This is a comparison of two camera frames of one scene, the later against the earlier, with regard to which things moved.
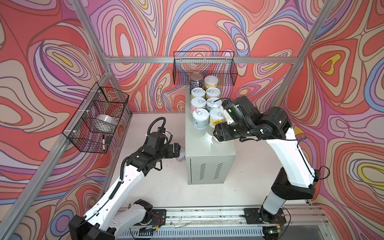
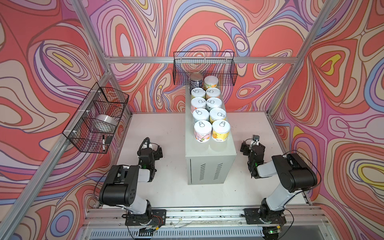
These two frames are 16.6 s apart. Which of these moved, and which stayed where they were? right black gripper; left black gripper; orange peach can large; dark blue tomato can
Moved: right black gripper; left black gripper
Stayed: orange peach can large; dark blue tomato can
